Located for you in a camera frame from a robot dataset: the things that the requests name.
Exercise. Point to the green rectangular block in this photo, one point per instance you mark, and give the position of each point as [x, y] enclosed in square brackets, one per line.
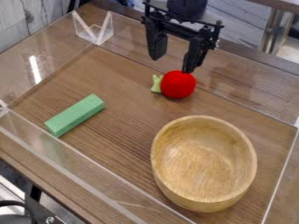
[72, 116]

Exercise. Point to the clear acrylic enclosure walls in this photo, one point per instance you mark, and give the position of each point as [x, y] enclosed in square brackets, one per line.
[95, 169]

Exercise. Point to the black table frame bracket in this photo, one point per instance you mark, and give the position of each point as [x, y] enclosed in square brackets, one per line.
[24, 210]

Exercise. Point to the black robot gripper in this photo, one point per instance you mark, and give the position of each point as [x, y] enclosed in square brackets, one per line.
[183, 17]

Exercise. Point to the red plush fruit green stem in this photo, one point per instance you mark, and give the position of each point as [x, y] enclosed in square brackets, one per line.
[175, 84]

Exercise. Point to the wooden bowl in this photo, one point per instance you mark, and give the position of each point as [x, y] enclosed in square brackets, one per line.
[204, 163]

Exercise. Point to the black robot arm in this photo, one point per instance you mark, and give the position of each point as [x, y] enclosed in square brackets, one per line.
[179, 18]

